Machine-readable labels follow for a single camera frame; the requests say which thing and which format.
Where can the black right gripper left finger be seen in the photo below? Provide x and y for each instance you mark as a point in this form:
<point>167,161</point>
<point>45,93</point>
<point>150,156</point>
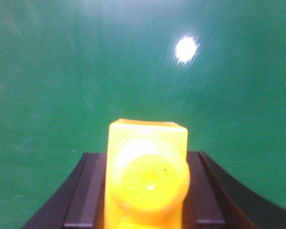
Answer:
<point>79,202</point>

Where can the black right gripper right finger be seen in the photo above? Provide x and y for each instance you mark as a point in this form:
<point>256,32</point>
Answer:
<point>216,200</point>

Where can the yellow toy brick block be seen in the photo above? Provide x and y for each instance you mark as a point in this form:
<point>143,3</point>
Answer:
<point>147,175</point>

